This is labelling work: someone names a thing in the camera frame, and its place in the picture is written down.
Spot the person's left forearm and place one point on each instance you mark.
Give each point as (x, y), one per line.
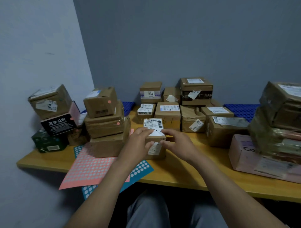
(98, 197)

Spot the black and pink box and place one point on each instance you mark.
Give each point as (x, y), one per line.
(56, 125)

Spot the pink dot sticker sheet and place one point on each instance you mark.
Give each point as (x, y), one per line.
(89, 169)

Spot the person's right forearm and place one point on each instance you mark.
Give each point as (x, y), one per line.
(237, 197)

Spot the person's grey trousers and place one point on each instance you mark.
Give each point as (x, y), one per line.
(145, 211)

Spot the box of stack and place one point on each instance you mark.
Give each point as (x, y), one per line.
(98, 103)
(101, 126)
(105, 148)
(272, 101)

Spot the large pink box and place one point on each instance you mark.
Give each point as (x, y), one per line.
(242, 159)

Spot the pile of brown parcels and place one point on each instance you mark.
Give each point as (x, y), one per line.
(223, 134)

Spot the teal sticker sheet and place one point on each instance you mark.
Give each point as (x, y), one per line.
(141, 168)

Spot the small tall box white labels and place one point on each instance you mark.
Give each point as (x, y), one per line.
(154, 123)

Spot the person's left hand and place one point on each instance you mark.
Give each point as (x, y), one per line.
(134, 148)

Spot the taped box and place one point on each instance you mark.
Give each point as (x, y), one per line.
(263, 141)

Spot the dark green box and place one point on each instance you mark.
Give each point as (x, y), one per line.
(42, 142)

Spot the person's right hand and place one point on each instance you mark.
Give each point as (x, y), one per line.
(181, 145)

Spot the blue plastic grid pallet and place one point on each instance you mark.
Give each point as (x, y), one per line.
(129, 106)
(239, 111)

